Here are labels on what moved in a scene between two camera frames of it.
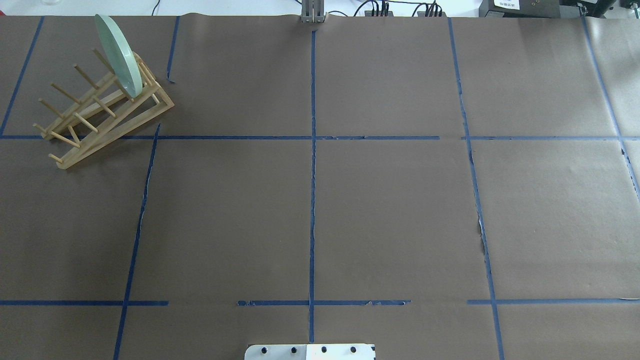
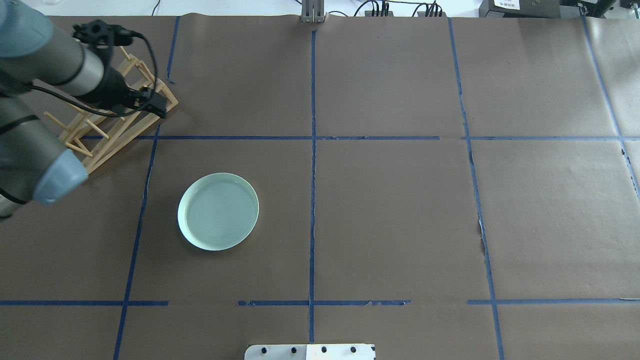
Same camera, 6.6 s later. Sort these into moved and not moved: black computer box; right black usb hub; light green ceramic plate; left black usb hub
Moved: light green ceramic plate
Not moved: left black usb hub; black computer box; right black usb hub
